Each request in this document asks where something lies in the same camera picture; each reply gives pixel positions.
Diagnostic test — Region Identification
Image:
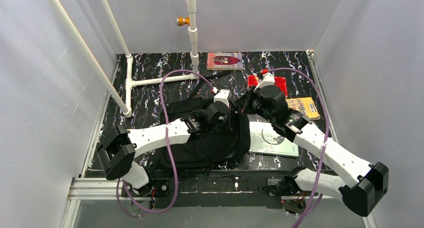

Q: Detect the black student backpack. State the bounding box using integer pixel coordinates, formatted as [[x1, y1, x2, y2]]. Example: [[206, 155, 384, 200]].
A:
[[154, 82, 251, 170]]

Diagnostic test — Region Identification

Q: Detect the pale green Gatsby book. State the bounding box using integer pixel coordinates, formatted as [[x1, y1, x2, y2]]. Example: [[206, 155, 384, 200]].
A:
[[247, 115, 299, 157]]

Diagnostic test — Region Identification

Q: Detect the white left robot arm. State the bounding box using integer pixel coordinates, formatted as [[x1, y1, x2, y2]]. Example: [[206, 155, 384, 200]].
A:
[[96, 101, 231, 189]]

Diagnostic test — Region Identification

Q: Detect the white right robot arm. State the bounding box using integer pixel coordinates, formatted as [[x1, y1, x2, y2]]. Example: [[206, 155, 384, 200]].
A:
[[243, 85, 389, 217]]

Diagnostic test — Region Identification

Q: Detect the red colourful cover book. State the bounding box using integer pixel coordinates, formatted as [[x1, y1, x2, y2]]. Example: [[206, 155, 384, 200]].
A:
[[247, 75, 288, 98]]

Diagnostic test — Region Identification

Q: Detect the yellow picture cover book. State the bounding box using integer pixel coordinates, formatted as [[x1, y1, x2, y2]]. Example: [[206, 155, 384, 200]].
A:
[[286, 97, 321, 121]]

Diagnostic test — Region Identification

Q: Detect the pink red cover book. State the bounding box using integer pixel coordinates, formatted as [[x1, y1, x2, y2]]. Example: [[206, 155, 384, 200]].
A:
[[207, 52, 245, 70]]

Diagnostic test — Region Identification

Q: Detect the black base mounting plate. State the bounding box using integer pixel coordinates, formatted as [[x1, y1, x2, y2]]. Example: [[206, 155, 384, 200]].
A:
[[142, 168, 299, 210]]

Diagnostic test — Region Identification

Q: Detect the orange knob on pipe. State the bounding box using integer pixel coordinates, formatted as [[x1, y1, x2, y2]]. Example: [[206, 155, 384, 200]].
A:
[[175, 17, 190, 26]]

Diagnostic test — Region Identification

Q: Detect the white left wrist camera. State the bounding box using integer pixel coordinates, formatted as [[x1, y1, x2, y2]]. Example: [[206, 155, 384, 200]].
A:
[[212, 87, 232, 108]]

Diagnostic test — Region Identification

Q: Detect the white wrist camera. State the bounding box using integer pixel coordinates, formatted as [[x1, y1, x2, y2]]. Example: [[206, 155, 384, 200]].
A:
[[212, 87, 232, 108], [254, 69, 275, 91]]

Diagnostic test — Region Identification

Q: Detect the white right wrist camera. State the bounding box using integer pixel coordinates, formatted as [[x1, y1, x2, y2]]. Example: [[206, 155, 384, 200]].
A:
[[254, 69, 275, 91]]

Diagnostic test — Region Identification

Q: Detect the white PVC pipe frame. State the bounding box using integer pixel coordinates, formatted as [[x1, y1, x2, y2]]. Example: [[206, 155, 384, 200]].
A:
[[39, 0, 201, 118]]

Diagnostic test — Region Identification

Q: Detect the aluminium rail frame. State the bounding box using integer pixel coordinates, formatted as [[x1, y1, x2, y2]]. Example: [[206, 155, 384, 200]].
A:
[[62, 51, 374, 228]]

